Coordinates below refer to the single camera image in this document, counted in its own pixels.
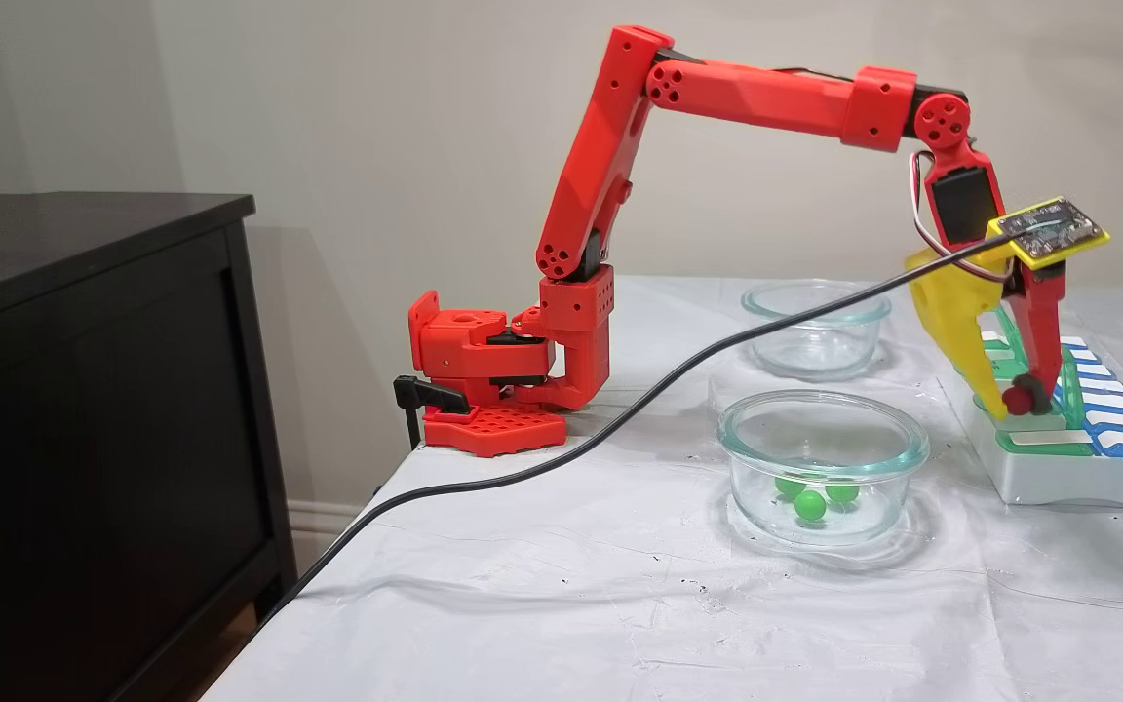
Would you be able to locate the white weekly pill organizer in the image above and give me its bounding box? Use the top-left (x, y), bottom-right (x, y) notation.
top-left (936, 295), bottom-right (1123, 513)

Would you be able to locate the clear glass bowl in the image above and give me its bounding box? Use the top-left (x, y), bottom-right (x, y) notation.
top-left (740, 279), bottom-right (893, 381)
top-left (716, 390), bottom-right (931, 549)

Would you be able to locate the white tablecloth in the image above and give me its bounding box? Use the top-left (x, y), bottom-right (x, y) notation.
top-left (199, 276), bottom-right (1123, 702)

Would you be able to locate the black table clamp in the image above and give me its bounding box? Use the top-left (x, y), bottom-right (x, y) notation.
top-left (393, 375), bottom-right (472, 451)

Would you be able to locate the white baseboard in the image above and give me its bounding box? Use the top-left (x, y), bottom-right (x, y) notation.
top-left (287, 499), bottom-right (372, 576)

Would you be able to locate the black wooden cabinet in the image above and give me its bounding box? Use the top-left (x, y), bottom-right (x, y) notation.
top-left (0, 192), bottom-right (299, 702)

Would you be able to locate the camera board on yellow mount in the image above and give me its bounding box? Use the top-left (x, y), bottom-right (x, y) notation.
top-left (987, 196), bottom-right (1110, 271)

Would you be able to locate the thick black cable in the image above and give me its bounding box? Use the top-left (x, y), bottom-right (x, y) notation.
top-left (259, 234), bottom-right (1021, 625)

